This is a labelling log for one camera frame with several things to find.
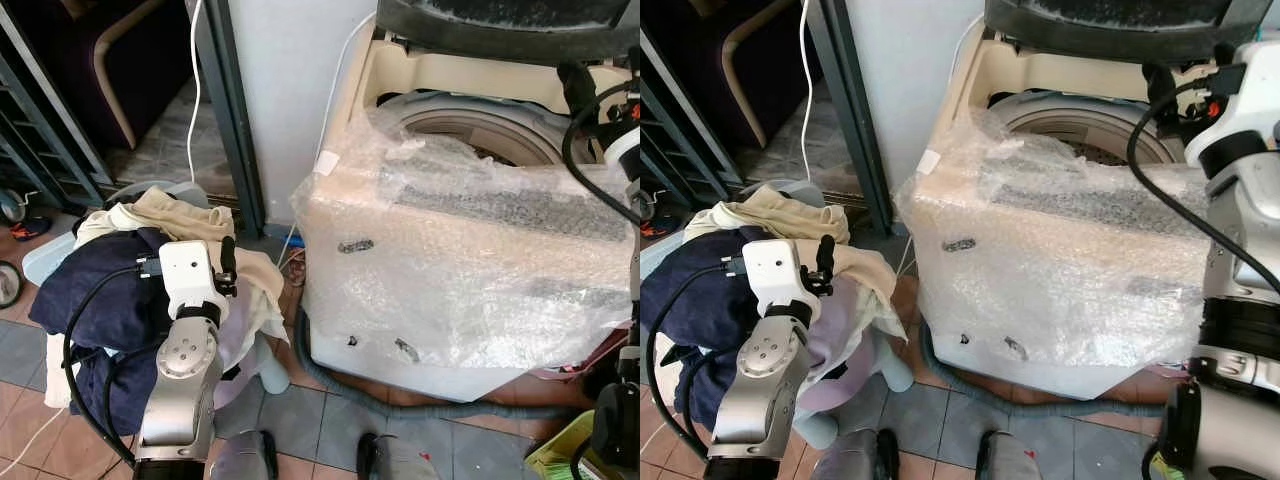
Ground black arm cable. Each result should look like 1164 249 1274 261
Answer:
561 78 641 226
1126 65 1280 291
61 262 166 471
647 262 747 461

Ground clear bubble wrap sheet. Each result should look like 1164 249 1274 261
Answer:
893 105 1216 373
290 105 641 373

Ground thick white cable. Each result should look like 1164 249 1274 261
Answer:
797 0 813 183
186 0 205 186

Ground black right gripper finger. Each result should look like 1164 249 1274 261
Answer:
557 62 599 117
1143 62 1183 123

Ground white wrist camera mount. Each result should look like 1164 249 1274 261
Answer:
605 126 641 183
742 238 823 319
1185 40 1280 166
158 240 231 323

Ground grey robot leg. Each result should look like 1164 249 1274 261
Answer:
825 428 898 480
975 430 1046 480
208 430 280 480
357 432 443 480

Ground tan towel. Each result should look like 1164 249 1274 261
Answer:
730 187 899 321
128 187 289 321

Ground grey left robot leg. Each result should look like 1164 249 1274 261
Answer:
208 430 280 480
825 428 898 480

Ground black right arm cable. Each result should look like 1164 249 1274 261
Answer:
561 78 641 226
1126 65 1280 291

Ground dark washing machine lid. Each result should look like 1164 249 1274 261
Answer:
375 0 641 66
985 0 1280 66

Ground cream towel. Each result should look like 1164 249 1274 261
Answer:
73 203 141 251
683 203 746 249

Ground dark metal grille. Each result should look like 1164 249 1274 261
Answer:
0 0 113 213
640 30 746 206

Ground navy blue garment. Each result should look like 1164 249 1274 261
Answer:
640 228 757 433
28 228 173 438

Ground purple sofa with tan trim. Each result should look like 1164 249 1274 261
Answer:
15 0 199 153
640 0 809 151

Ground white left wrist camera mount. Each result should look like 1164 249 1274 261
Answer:
742 238 823 319
158 240 231 323

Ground cream top-load washing machine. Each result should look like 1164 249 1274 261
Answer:
900 28 1236 403
298 28 641 403

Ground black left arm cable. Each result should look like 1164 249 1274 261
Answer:
61 262 166 471
647 262 747 461

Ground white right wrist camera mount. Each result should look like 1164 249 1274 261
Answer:
605 126 641 183
1185 40 1280 166

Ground thin white cable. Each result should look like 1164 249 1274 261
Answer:
935 10 987 156
320 10 377 159

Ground dark metal door frame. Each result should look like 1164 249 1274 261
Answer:
808 0 896 239
188 0 267 239

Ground white cloth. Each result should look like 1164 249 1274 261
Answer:
255 285 293 343
870 285 909 346

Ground lavender cloth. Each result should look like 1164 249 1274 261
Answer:
800 292 876 413
212 292 269 409

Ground grey right robot leg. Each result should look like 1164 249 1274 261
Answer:
975 430 1046 480
357 432 443 480

